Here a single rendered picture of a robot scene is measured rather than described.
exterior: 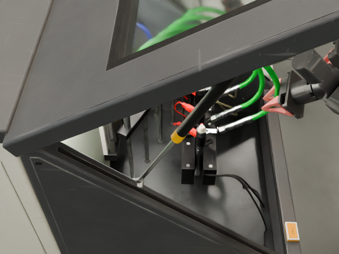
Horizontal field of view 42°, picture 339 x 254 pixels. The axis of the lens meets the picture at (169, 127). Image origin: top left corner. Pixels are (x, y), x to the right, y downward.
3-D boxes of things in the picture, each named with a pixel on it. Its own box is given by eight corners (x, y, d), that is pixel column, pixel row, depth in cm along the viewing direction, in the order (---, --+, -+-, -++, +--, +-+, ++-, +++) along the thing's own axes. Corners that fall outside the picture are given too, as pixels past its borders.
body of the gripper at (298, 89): (279, 107, 101) (307, 98, 96) (284, 71, 106) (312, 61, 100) (296, 120, 104) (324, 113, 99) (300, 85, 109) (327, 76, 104)
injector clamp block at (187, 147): (212, 197, 136) (217, 169, 124) (180, 196, 136) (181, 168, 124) (210, 115, 157) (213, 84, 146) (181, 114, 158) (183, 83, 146)
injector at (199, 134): (209, 177, 134) (215, 134, 118) (192, 177, 134) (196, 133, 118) (209, 170, 136) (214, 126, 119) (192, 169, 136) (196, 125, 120)
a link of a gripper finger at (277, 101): (252, 110, 108) (284, 100, 101) (257, 86, 111) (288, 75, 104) (270, 123, 111) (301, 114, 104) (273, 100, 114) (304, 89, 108)
